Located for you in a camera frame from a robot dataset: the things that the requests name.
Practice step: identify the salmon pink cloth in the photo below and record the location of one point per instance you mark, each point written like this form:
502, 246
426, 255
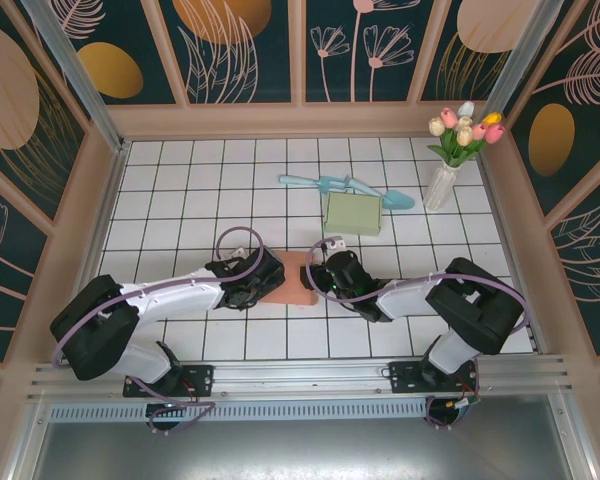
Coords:
292, 280

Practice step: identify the light green cloth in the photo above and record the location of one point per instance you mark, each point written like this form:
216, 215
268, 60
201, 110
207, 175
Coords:
352, 215

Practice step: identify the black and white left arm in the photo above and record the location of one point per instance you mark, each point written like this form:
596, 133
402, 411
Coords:
95, 325

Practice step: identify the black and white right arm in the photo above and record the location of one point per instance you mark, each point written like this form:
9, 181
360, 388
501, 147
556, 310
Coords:
470, 305

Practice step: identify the light blue garden trowel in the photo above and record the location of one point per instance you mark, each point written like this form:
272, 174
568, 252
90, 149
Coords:
400, 201

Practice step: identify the light blue garden fork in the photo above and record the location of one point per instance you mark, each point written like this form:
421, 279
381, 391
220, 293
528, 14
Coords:
305, 181

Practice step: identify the white ribbed ceramic vase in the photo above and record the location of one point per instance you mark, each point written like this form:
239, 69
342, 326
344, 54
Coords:
440, 187

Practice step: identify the artificial tulip bouquet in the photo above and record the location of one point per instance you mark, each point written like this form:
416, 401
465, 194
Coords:
462, 135

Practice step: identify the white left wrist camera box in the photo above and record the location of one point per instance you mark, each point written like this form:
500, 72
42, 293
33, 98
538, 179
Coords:
239, 252

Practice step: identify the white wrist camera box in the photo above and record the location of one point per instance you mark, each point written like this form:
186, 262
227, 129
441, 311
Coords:
340, 245
239, 252

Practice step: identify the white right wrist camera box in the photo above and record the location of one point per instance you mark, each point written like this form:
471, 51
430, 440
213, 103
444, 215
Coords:
340, 245

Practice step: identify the long aluminium mounting rail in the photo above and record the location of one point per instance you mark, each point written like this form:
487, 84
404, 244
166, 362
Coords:
300, 380

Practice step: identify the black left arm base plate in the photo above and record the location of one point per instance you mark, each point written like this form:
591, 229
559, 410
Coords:
200, 380

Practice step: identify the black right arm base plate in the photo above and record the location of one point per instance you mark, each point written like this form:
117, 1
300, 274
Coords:
405, 377

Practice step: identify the aluminium table side rail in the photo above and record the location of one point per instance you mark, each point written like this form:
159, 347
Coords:
97, 245

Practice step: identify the aluminium corner post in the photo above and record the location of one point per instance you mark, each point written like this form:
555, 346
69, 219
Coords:
75, 70
522, 55

